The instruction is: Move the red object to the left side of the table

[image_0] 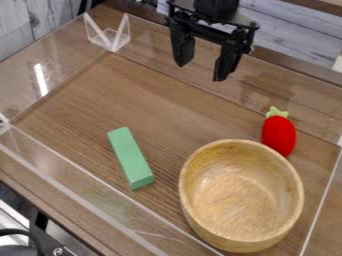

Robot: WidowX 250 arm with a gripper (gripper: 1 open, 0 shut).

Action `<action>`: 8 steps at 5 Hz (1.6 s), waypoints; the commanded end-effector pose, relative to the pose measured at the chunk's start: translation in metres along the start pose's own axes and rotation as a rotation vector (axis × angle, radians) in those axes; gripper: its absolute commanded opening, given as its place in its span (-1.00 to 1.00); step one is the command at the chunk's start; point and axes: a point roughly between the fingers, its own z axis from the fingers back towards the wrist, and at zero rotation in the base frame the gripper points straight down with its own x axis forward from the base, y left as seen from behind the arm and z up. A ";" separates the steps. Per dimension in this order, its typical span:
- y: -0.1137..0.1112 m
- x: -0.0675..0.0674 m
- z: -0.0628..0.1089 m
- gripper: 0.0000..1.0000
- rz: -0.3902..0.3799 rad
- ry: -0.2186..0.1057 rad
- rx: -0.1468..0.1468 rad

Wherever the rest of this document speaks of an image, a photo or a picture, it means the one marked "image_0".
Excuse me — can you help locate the black table leg bracket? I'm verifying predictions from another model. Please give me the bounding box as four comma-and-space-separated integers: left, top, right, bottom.
30, 210, 78, 256

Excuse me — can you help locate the clear acrylic tray enclosure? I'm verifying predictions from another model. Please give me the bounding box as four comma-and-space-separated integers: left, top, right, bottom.
0, 15, 342, 256

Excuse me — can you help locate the black cable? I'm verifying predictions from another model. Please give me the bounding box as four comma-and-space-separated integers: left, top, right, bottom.
0, 228, 42, 256

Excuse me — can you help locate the light wooden bowl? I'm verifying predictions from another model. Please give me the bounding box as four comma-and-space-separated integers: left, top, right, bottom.
179, 139, 305, 253

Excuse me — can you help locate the red plush strawberry toy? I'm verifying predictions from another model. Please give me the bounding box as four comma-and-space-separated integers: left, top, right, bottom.
262, 106, 297, 157

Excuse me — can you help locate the clear acrylic corner bracket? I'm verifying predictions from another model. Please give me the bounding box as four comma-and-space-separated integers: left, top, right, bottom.
83, 14, 131, 53

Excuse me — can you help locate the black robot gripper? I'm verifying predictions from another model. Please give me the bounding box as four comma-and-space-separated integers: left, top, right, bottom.
167, 0, 259, 81

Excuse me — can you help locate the green rectangular block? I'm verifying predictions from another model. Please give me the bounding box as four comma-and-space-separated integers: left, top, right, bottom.
107, 127, 155, 190

